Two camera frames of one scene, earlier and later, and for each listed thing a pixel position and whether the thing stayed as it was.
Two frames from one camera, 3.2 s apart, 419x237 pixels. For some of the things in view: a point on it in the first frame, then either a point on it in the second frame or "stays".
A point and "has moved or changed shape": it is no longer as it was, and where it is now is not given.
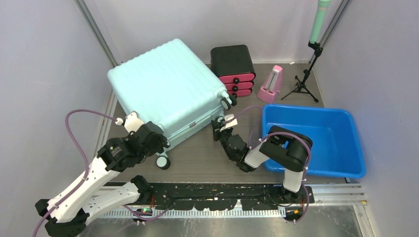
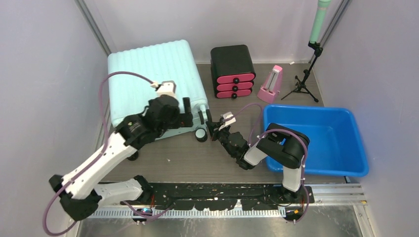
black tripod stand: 318,51 stays
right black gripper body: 226,134 stays
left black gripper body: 151,150 to 178,120
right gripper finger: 217,125 to 209,121
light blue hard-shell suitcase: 171,87 has moved or changed shape
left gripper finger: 162,142 to 188,116
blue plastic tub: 336,149 stays
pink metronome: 268,92 stays
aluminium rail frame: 346,193 stays
